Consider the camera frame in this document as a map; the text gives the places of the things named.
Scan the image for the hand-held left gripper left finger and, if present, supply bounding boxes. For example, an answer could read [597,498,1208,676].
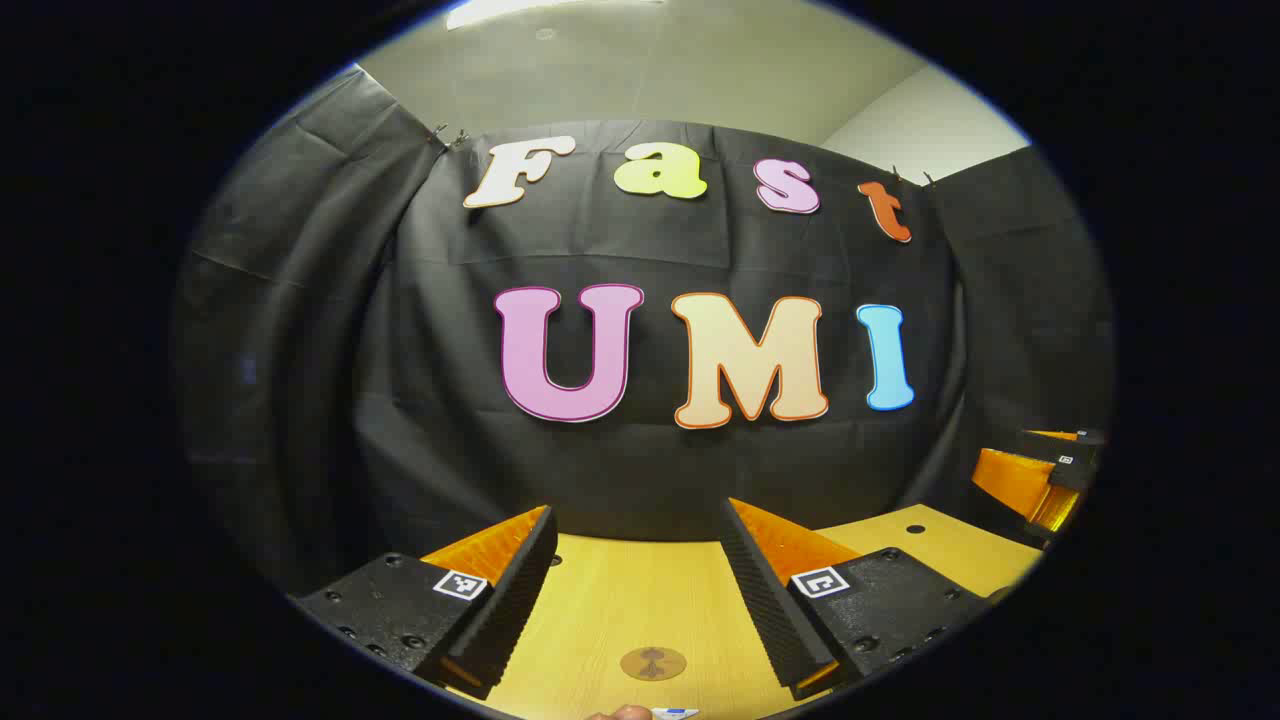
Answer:
[290,505,559,701]

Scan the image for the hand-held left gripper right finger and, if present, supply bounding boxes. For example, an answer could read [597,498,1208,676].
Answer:
[720,497,991,701]

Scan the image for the round brown coaster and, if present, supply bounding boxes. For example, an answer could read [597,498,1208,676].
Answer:
[620,647,688,683]

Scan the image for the wooden desktop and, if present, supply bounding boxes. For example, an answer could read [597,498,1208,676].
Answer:
[440,503,1046,720]

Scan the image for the black backdrop cloth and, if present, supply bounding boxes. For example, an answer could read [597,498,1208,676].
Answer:
[170,65,1116,601]

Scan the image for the ceiling light panel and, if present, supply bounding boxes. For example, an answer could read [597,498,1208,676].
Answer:
[445,0,666,31]

